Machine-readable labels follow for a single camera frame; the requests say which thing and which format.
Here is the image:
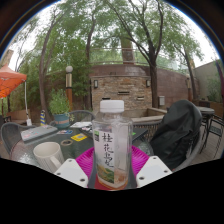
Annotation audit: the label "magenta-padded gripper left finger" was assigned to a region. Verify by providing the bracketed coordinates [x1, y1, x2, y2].
[53, 146, 97, 188]

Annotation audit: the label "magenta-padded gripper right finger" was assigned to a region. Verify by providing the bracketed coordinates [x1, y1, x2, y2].
[130, 145, 173, 188]

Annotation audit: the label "clear drink bottle white cap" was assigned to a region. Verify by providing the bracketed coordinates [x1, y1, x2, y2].
[91, 99, 134, 191]

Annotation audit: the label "white ceramic mug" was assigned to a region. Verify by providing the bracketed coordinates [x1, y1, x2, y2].
[32, 141, 65, 174]

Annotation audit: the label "tape roll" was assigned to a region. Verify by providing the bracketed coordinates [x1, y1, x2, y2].
[60, 138, 74, 147]

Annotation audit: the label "yellow sticker card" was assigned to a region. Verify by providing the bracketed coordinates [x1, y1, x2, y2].
[70, 132, 88, 142]

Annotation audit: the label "black laptop with stickers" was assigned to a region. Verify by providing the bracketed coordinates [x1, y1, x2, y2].
[79, 124, 149, 141]

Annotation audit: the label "black jacket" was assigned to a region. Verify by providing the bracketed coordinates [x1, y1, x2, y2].
[148, 99, 203, 171]

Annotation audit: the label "white paper sheets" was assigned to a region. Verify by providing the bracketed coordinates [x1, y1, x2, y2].
[69, 121, 93, 129]

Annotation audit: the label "grey laptop with stickers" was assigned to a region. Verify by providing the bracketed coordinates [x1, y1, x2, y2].
[19, 124, 59, 144]

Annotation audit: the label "blue yellow striped cone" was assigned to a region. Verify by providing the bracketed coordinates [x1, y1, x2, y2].
[39, 109, 47, 127]

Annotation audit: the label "green plant in teal pot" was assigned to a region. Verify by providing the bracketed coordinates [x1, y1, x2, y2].
[48, 88, 72, 130]

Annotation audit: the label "dark metal patio chair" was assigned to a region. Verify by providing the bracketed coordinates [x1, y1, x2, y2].
[199, 114, 224, 158]

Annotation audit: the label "round dark patio table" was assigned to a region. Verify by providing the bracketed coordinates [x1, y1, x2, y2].
[196, 105, 216, 134]

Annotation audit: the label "dark forked tree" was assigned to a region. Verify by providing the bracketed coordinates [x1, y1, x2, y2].
[106, 0, 204, 108]

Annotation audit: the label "slender leaning tree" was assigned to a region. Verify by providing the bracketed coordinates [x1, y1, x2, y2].
[19, 0, 98, 123]

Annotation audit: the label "orange canopy tent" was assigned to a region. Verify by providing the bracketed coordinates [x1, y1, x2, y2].
[0, 64, 28, 99]

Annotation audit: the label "closed magenta patio umbrella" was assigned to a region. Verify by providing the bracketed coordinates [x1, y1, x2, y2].
[214, 59, 224, 101]

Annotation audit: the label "wooden lamp post white globe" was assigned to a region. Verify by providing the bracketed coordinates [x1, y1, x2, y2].
[64, 65, 74, 111]

